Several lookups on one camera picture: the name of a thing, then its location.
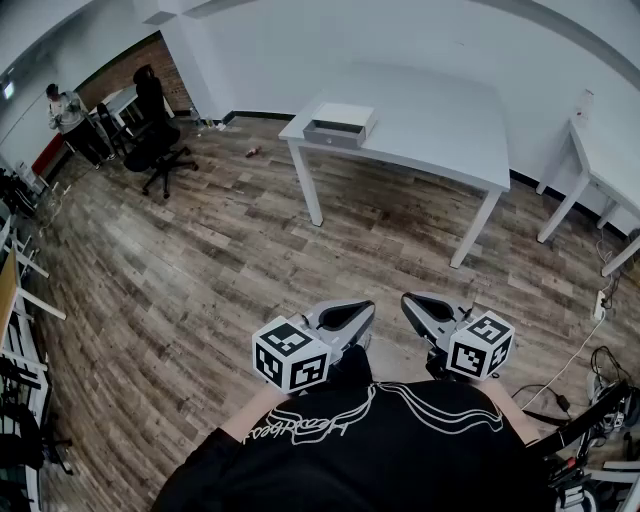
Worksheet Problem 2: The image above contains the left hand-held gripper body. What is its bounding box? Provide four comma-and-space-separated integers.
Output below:
252, 304, 350, 395

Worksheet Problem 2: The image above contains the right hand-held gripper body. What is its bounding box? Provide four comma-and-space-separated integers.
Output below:
424, 301, 517, 383

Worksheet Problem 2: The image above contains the grey box with logo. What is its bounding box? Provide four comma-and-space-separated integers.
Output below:
302, 119, 370, 150

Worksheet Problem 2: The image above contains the white drawer box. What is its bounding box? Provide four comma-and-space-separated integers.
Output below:
310, 102, 379, 140

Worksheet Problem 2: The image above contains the person's right forearm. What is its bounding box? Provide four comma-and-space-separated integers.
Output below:
480, 378, 542, 447

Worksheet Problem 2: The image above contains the person's left forearm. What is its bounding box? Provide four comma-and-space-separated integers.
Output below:
218, 383, 294, 444

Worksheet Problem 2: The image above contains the person's black printed shirt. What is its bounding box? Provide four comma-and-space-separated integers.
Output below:
151, 344, 557, 512

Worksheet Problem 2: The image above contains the black tripod stand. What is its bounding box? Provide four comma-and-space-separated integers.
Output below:
523, 378, 632, 457

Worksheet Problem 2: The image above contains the large white table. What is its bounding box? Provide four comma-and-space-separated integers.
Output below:
277, 62, 512, 270

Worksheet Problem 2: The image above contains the white side table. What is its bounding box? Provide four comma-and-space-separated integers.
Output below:
535, 117, 640, 278

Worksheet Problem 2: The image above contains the black office chair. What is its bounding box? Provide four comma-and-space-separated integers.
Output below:
122, 63, 200, 200

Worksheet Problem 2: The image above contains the white metal rack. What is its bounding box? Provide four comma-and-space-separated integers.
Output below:
0, 214, 68, 512

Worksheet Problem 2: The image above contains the black slim chair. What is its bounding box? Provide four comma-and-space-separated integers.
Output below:
95, 101, 134, 157

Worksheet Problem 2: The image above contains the wooden board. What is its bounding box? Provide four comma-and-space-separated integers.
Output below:
0, 246, 20, 347

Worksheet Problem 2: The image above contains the white background desk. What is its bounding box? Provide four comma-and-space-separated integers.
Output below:
87, 83, 176, 146

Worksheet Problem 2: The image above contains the red low cabinet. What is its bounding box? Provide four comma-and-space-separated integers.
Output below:
31, 132, 67, 177

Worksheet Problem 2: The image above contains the black cable with adapter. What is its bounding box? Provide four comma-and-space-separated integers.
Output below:
509, 382, 572, 422

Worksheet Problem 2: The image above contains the white power cable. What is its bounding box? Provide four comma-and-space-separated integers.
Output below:
518, 308, 609, 412

